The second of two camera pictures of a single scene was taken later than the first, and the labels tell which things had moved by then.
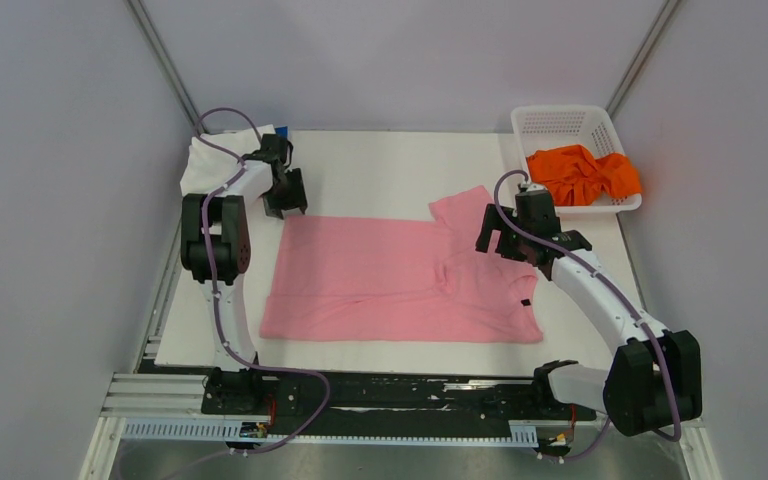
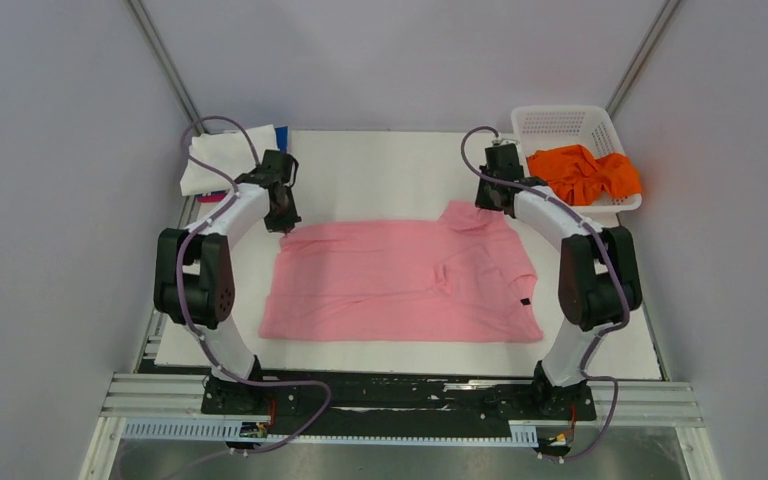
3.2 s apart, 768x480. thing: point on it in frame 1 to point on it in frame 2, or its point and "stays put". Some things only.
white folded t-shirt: [208, 168] stays put
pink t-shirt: [399, 280] stays put
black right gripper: [493, 220] to [480, 200]
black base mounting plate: [408, 402] stays put
